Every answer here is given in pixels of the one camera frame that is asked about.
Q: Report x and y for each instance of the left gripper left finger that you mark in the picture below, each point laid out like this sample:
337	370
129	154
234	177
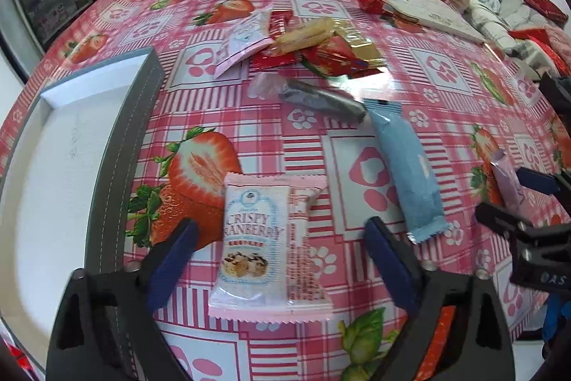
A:
105	329

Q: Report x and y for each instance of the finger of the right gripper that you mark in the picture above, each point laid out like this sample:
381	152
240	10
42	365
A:
537	181
510	226

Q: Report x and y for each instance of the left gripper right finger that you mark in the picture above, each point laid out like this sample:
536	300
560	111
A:
455	329

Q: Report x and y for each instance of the purple snack packet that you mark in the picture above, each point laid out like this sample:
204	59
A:
508	183

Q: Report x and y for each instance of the light blue snack packet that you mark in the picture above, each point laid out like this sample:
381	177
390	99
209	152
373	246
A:
413	177

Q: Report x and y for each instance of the crispy cranberry snack packet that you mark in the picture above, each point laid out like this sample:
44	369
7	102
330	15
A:
266	272

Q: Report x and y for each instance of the yellow rice cracker packet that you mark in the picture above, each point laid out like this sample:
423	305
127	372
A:
309	34

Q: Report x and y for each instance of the grey white storage box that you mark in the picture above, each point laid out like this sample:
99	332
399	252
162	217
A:
66	188

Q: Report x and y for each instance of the white sofa with cushions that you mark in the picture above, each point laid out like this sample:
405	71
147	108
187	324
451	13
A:
524	30

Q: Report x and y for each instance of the white tablet case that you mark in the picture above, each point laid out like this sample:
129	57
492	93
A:
437	15

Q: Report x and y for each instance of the gold snack packet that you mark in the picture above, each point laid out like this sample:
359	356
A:
362	47

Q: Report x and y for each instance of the strawberry pattern tablecloth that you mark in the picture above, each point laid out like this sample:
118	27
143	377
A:
461	100

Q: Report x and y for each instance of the red candy packet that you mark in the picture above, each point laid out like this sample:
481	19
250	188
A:
375	7

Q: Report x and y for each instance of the dark grey snack packet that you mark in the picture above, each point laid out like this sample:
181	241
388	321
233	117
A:
274	87

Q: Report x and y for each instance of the small red snack packet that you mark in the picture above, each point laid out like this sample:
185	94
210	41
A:
265	60

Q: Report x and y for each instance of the pink white snack packet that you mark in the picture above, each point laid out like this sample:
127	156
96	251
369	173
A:
244	39

